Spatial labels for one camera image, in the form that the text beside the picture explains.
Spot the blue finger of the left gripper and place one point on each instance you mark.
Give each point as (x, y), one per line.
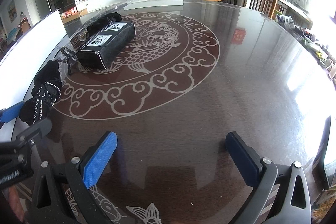
(35, 132)
(10, 113)

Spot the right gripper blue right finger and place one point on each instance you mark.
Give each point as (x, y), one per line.
(258, 173)

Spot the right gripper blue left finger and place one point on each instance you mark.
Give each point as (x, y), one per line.
(83, 172)

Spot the black knitted gloves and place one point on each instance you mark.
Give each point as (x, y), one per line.
(45, 93)

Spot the black glossy carton box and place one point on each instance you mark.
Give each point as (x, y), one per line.
(101, 50)

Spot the glasses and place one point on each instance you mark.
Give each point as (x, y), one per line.
(91, 27)

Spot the white storage box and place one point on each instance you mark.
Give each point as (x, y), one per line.
(26, 57)

